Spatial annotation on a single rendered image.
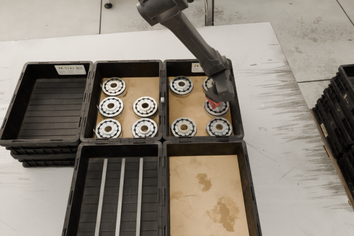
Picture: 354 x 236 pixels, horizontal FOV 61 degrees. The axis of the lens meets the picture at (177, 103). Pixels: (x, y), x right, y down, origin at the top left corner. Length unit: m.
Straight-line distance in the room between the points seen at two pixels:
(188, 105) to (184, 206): 0.43
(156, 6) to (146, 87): 0.66
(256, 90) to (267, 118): 0.17
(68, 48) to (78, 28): 1.24
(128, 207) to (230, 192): 0.36
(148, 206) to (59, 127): 0.50
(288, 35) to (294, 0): 0.55
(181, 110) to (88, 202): 0.51
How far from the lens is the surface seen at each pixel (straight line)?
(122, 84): 1.34
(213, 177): 1.14
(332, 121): 2.10
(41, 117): 1.37
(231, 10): 3.15
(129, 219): 1.10
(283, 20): 3.15
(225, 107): 1.26
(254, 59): 1.69
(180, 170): 1.14
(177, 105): 1.28
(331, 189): 1.40
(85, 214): 1.13
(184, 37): 0.84
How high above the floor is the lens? 1.88
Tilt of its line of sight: 55 degrees down
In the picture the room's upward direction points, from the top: straight up
